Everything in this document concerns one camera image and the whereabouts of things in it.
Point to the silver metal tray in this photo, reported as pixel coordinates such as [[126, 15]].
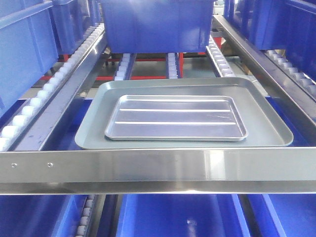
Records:
[[176, 118]]

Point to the blue crate right shelf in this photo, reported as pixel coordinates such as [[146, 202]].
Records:
[[278, 24]]

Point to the blue crate rear centre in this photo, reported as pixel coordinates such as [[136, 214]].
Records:
[[157, 26]]

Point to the blue crate left shelf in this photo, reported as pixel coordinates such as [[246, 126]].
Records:
[[27, 47]]

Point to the blue bin lower centre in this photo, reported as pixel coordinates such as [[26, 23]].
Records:
[[176, 215]]

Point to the blue bin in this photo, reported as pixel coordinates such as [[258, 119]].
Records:
[[176, 215], [288, 215], [40, 215]]

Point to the blue bin lower left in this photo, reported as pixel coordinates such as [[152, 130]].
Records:
[[40, 215]]

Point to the blue crate shelf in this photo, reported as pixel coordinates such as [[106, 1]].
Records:
[[27, 47], [278, 24]]

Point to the blue bin lower right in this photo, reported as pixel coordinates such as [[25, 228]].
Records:
[[288, 215]]

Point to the grey plastic tray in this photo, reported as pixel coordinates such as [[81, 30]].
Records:
[[264, 126]]

